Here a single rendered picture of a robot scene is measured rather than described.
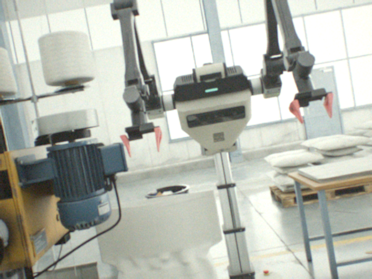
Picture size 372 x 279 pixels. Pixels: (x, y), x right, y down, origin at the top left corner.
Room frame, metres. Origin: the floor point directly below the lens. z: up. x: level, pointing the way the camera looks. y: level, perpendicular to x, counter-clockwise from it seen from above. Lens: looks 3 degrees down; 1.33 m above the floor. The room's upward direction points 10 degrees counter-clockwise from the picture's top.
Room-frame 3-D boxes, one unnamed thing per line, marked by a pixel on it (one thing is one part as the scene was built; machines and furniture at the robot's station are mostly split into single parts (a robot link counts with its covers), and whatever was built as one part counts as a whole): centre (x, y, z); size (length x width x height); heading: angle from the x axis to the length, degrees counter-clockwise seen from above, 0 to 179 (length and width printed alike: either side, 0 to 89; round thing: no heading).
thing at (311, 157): (4.67, -1.39, 0.57); 0.66 x 0.42 x 0.13; 83
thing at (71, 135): (1.04, 0.33, 1.35); 0.12 x 0.12 x 0.04
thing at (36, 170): (1.01, 0.42, 1.27); 0.12 x 0.09 x 0.09; 0
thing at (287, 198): (4.87, -1.71, 0.07); 1.20 x 0.82 x 0.14; 88
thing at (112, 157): (1.09, 0.24, 1.25); 0.10 x 0.08 x 0.12; 25
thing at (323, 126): (9.32, -3.70, 1.05); 1.00 x 0.10 x 2.10; 90
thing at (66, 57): (1.19, 0.34, 1.61); 0.17 x 0.17 x 0.17
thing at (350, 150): (4.88, -2.05, 0.57); 0.66 x 0.43 x 0.13; 0
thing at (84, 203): (1.04, 0.33, 1.21); 0.15 x 0.15 x 0.25
